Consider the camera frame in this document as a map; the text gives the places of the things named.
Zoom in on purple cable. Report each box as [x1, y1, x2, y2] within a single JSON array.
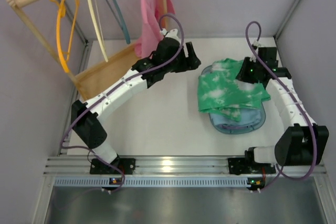
[[246, 21, 318, 192], [60, 13, 184, 193]]

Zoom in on green tie-dye trousers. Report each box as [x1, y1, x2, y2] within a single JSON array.
[[197, 58, 271, 119]]

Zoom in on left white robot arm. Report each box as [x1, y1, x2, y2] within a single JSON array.
[[70, 37, 201, 166]]

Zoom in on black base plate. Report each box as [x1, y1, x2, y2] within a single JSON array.
[[89, 157, 135, 175], [227, 157, 252, 175]]

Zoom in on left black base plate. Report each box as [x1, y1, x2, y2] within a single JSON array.
[[89, 157, 135, 175]]

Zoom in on wooden clothes rack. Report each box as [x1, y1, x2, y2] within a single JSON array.
[[6, 0, 167, 99]]

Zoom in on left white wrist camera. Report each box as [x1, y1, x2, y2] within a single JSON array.
[[160, 28, 181, 41]]

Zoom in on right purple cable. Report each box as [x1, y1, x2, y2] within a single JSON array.
[[246, 21, 318, 192]]

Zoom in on perforated grey cable duct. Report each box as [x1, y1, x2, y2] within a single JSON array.
[[54, 177, 264, 187]]

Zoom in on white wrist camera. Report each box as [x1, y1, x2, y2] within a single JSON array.
[[251, 40, 262, 62], [160, 28, 181, 41]]

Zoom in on aluminium mounting rail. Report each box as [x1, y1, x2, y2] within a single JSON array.
[[43, 155, 328, 177]]

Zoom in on cream plastic hanger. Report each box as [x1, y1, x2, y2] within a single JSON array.
[[87, 0, 109, 62]]

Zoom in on pink garment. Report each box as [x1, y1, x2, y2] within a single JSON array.
[[134, 0, 175, 58]]

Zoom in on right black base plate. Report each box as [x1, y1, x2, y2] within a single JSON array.
[[227, 157, 252, 175]]

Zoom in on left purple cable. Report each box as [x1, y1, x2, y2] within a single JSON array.
[[60, 13, 184, 193]]

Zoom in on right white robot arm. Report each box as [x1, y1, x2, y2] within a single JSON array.
[[236, 47, 329, 166]]

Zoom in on blue-grey plastic hanger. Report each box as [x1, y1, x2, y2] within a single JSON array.
[[105, 0, 131, 45]]

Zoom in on blue plastic tray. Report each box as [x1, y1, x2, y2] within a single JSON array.
[[201, 65, 266, 134]]

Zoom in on light blue folded cloth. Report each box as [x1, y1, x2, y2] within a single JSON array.
[[209, 109, 266, 130]]

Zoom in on orange plastic hanger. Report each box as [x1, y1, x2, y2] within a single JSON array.
[[44, 0, 82, 74]]

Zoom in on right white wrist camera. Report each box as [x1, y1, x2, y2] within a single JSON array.
[[251, 40, 262, 62]]

